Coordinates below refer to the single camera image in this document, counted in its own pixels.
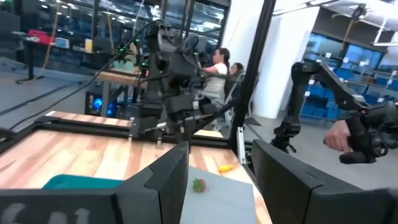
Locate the grey cloth mat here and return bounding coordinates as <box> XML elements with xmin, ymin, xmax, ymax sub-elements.
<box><xmin>180</xmin><ymin>166</ymin><xmax>257</xmax><ymax>224</ymax></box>

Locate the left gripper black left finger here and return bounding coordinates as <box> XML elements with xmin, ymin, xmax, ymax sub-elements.
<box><xmin>0</xmin><ymin>141</ymin><xmax>190</xmax><ymax>224</ymax></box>

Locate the black work table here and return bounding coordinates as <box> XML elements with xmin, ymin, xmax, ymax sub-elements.
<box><xmin>14</xmin><ymin>34</ymin><xmax>94</xmax><ymax>85</ymax></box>

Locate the black aluminium frame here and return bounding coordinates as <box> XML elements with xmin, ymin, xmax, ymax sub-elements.
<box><xmin>0</xmin><ymin>0</ymin><xmax>278</xmax><ymax>175</ymax></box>

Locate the yellow hanging cord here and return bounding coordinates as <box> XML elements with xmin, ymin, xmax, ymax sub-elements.
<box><xmin>43</xmin><ymin>0</ymin><xmax>62</xmax><ymax>72</ymax></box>
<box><xmin>341</xmin><ymin>18</ymin><xmax>355</xmax><ymax>50</ymax></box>

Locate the teal plastic tupperware container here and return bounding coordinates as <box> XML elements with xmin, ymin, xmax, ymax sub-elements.
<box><xmin>42</xmin><ymin>174</ymin><xmax>125</xmax><ymax>190</ymax></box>

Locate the grey office chair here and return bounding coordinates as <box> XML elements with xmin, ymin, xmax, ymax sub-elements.
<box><xmin>222</xmin><ymin>70</ymin><xmax>247</xmax><ymax>125</ymax></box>

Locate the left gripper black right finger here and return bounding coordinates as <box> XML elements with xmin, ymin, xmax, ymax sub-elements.
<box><xmin>251</xmin><ymin>139</ymin><xmax>398</xmax><ymax>224</ymax></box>

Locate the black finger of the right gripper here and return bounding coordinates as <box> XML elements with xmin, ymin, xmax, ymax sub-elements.
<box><xmin>186</xmin><ymin>100</ymin><xmax>219</xmax><ymax>147</ymax></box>
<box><xmin>142</xmin><ymin>119</ymin><xmax>187</xmax><ymax>149</ymax></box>

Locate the pale green tub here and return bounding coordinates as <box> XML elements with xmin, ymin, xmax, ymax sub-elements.
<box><xmin>113</xmin><ymin>58</ymin><xmax>137</xmax><ymax>72</ymax></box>

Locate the black ceiling device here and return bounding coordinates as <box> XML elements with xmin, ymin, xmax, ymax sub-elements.
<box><xmin>351</xmin><ymin>2</ymin><xmax>368</xmax><ymax>21</ymax></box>

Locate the red toy strawberry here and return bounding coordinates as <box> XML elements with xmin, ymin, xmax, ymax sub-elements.
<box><xmin>192</xmin><ymin>178</ymin><xmax>207</xmax><ymax>194</ymax></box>

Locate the computer tower with blue lights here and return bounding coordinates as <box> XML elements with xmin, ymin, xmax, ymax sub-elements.
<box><xmin>84</xmin><ymin>91</ymin><xmax>118</xmax><ymax>118</ymax></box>

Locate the person's hand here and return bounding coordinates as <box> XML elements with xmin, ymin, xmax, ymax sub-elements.
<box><xmin>323</xmin><ymin>119</ymin><xmax>354</xmax><ymax>154</ymax></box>

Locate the wooden work table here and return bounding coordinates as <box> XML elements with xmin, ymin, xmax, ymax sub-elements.
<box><xmin>96</xmin><ymin>70</ymin><xmax>147</xmax><ymax>118</ymax></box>

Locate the blue storage bin shelf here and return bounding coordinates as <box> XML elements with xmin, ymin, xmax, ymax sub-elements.
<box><xmin>300</xmin><ymin>32</ymin><xmax>398</xmax><ymax>122</ymax></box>

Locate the person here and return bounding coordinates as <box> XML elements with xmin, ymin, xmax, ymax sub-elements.
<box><xmin>229</xmin><ymin>62</ymin><xmax>246</xmax><ymax>77</ymax></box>
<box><xmin>198</xmin><ymin>47</ymin><xmax>231</xmax><ymax>114</ymax></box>

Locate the long black arm cable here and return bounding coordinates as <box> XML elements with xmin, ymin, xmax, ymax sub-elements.
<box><xmin>8</xmin><ymin>20</ymin><xmax>156</xmax><ymax>131</ymax></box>

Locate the red toolbox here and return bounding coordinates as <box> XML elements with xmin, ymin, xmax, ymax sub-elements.
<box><xmin>27</xmin><ymin>29</ymin><xmax>57</xmax><ymax>46</ymax></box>

